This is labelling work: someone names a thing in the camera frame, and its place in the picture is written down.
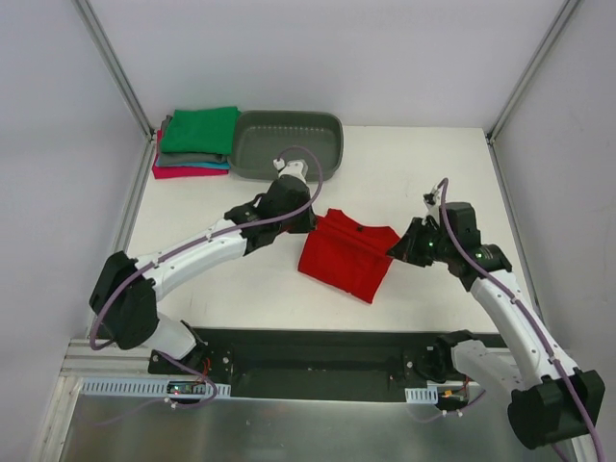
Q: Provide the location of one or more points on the left aluminium rail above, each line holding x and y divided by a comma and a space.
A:
130, 209

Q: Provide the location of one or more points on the teal folded t shirt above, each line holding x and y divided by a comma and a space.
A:
214, 165

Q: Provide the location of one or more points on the right aluminium rail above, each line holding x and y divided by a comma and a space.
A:
514, 224

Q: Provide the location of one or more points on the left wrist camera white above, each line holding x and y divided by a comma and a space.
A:
295, 168

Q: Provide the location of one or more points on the left white cable duct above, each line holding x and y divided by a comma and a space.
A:
153, 388

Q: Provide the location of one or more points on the left aluminium frame post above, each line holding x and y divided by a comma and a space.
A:
110, 59

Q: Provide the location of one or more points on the right aluminium frame post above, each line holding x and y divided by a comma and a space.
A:
564, 16

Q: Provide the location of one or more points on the white cable duct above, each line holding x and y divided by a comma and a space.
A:
426, 395
153, 388

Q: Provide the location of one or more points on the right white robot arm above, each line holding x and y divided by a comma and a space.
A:
547, 397

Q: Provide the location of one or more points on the grey plastic bin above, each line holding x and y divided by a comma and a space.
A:
261, 135

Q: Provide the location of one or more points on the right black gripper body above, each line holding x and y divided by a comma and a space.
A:
410, 242

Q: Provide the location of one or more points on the aluminium rail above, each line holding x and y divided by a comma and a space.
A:
130, 209
514, 224

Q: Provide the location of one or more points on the red t shirt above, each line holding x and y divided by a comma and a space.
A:
348, 255

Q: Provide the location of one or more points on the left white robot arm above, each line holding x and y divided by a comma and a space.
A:
128, 290

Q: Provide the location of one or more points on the grey folded t shirt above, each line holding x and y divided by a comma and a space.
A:
185, 159

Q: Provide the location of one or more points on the aluminium frame post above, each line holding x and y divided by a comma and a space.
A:
110, 59
564, 16

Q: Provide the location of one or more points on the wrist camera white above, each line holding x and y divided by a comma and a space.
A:
295, 168
433, 201

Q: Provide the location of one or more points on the right white cable duct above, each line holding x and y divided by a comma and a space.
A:
426, 395

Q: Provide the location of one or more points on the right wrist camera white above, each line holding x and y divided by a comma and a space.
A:
433, 201

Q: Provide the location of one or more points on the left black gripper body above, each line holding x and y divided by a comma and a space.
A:
302, 221

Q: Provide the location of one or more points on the green folded t shirt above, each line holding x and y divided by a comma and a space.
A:
201, 131

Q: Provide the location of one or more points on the pink folded t shirt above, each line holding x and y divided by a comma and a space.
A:
164, 173

